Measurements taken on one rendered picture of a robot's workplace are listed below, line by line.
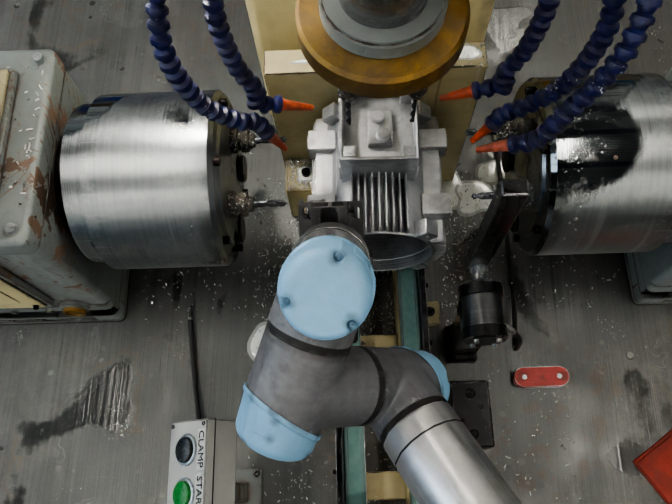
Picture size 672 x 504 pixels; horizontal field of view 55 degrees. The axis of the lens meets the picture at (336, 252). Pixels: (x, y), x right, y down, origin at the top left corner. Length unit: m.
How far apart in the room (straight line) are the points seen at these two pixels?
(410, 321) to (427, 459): 0.42
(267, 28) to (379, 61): 0.38
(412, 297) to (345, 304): 0.51
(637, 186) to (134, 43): 1.00
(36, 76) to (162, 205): 0.25
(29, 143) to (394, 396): 0.57
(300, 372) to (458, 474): 0.16
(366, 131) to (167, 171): 0.26
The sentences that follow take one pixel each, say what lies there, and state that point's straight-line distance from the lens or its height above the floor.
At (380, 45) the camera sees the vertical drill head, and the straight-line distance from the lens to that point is 0.66.
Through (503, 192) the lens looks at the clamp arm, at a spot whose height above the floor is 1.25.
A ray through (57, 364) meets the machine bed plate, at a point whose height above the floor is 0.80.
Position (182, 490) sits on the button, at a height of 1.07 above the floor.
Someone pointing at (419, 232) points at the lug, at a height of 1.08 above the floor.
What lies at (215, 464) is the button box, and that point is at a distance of 0.81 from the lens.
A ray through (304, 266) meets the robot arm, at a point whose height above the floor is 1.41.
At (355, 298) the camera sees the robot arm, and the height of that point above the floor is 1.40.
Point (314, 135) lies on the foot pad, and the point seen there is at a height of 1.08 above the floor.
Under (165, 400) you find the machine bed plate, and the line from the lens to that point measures 1.12.
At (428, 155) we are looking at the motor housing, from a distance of 0.92.
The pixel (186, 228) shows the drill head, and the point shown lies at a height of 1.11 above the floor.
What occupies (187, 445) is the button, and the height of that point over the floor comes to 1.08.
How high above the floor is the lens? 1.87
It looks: 70 degrees down
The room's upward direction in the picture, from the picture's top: 6 degrees counter-clockwise
